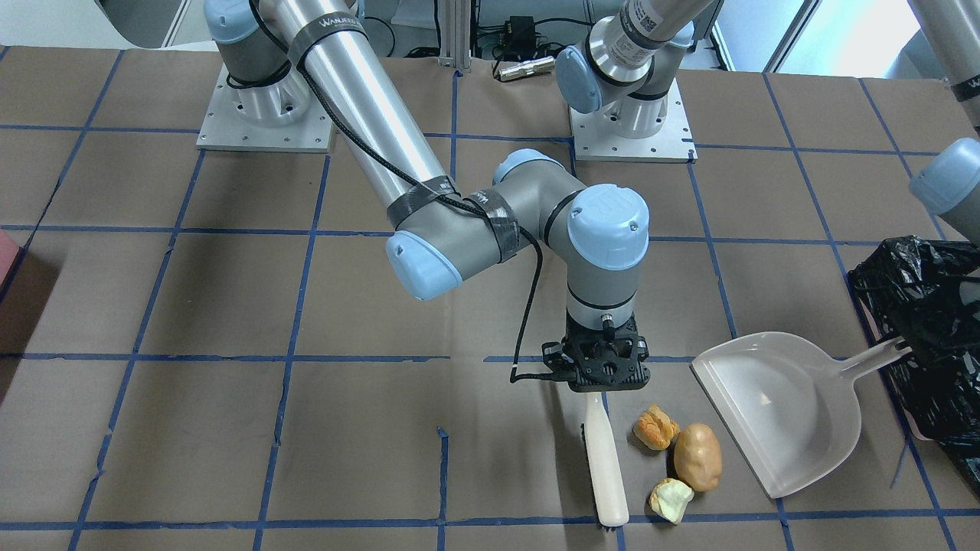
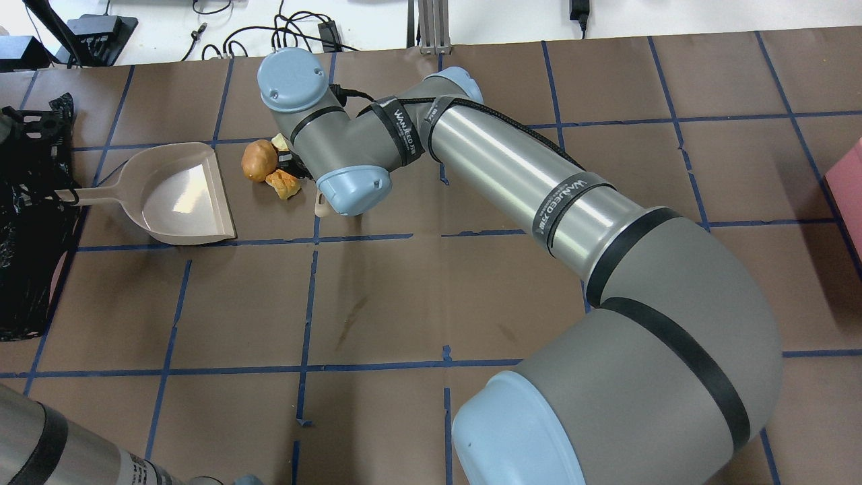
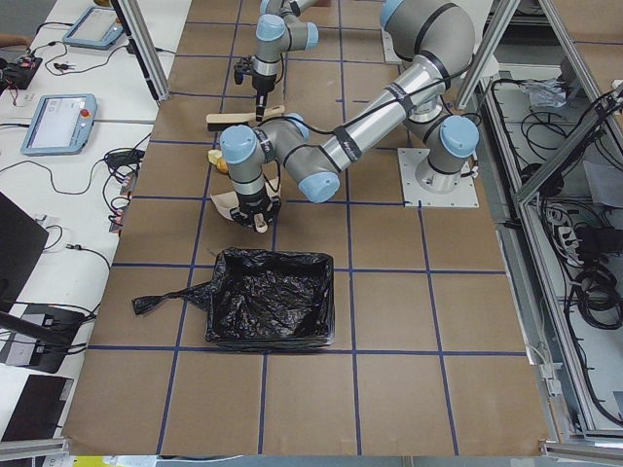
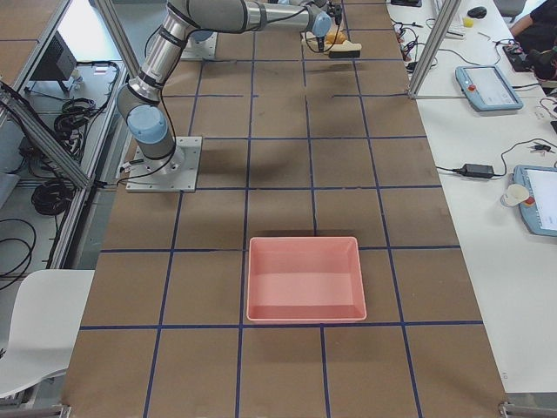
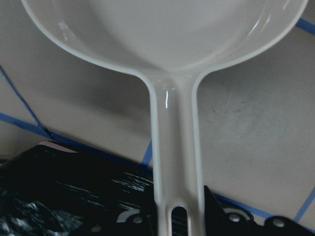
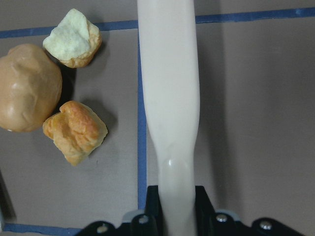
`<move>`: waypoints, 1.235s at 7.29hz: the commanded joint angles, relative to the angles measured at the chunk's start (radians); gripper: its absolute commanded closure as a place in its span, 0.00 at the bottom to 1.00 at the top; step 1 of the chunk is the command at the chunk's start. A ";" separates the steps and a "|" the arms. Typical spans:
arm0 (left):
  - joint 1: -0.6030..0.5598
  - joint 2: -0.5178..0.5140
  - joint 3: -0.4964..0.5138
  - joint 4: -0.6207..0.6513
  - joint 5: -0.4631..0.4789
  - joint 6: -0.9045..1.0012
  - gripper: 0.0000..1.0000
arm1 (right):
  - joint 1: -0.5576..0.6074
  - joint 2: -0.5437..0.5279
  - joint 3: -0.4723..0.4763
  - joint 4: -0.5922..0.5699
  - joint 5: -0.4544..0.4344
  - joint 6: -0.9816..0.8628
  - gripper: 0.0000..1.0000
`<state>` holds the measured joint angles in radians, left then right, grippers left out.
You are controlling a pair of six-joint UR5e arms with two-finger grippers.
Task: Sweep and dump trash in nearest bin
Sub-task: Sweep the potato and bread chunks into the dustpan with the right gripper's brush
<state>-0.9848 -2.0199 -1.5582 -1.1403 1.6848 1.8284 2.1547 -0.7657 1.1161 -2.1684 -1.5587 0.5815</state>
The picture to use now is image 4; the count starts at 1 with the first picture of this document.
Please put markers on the yellow small object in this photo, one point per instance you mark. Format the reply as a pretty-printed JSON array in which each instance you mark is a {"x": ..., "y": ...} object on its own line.
[{"x": 467, "y": 22}]

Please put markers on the white hand brush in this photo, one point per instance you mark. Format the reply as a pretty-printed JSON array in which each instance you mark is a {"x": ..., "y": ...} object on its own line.
[{"x": 336, "y": 51}]

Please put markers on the pink plastic tray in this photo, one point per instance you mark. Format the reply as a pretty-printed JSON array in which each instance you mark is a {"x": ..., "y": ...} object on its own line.
[{"x": 294, "y": 280}]

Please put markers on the upper teach pendant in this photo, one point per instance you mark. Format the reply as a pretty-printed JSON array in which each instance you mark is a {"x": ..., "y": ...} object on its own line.
[{"x": 487, "y": 89}]

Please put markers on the teach pendant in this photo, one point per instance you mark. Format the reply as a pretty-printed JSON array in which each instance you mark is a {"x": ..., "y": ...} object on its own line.
[
  {"x": 487, "y": 89},
  {"x": 539, "y": 212}
]

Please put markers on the black power brick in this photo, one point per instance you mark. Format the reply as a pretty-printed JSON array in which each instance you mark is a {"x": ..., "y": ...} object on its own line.
[{"x": 477, "y": 171}]

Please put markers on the person in black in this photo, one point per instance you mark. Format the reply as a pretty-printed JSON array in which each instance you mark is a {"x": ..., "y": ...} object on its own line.
[{"x": 536, "y": 34}]

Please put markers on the aluminium frame column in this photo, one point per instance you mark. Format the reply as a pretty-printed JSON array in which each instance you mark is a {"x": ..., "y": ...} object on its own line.
[{"x": 442, "y": 22}]

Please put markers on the black control box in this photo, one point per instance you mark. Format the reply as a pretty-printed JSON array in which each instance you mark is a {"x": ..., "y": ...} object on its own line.
[{"x": 57, "y": 63}]

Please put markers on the black computer mouse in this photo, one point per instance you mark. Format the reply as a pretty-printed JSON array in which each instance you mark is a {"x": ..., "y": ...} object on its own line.
[{"x": 477, "y": 12}]

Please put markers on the paper cup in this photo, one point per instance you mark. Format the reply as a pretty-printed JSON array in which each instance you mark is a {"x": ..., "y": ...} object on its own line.
[{"x": 514, "y": 195}]

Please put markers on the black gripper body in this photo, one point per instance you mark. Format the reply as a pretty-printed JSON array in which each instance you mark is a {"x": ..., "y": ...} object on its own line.
[{"x": 320, "y": 43}]

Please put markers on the white chair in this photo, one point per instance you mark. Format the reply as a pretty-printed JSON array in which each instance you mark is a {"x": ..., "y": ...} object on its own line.
[{"x": 45, "y": 320}]

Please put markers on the lower teach pendant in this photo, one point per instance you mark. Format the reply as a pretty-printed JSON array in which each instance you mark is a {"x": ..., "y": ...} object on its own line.
[{"x": 539, "y": 212}]

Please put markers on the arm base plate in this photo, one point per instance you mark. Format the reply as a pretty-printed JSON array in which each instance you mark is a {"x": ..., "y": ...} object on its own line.
[{"x": 180, "y": 174}]

